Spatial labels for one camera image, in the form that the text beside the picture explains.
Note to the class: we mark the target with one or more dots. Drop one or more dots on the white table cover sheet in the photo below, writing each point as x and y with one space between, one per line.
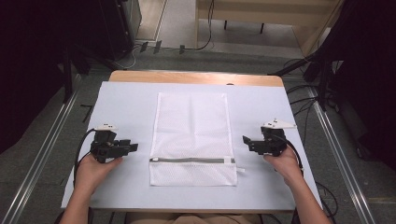
124 109

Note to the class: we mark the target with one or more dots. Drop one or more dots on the wooden table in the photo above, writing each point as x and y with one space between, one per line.
186 77

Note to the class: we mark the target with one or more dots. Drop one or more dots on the black cabinet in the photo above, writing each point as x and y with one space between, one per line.
120 28

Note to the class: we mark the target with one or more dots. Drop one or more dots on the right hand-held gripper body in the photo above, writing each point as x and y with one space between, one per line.
271 143

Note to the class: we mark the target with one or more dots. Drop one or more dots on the metal floor rail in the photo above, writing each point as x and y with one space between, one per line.
37 165
339 161

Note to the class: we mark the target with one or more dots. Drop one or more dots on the person's left hand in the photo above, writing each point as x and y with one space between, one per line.
91 172

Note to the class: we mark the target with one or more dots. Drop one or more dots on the person's tan trousers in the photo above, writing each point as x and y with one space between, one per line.
193 219

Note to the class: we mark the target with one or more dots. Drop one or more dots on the black curtain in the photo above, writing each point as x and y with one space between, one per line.
370 71
28 62

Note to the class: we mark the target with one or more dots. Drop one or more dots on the black tripod stand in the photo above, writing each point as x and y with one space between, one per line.
322 77

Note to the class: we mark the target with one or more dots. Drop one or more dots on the light wooden bench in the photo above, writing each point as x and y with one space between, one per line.
264 14

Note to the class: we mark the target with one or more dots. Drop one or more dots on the black metal stand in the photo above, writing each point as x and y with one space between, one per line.
67 77

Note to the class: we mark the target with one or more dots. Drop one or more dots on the white mesh laundry bag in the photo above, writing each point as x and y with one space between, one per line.
193 130

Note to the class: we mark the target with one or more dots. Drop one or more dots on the person's right hand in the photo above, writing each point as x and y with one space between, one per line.
286 165

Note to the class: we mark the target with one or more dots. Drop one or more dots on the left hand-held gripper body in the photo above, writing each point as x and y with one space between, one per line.
104 146

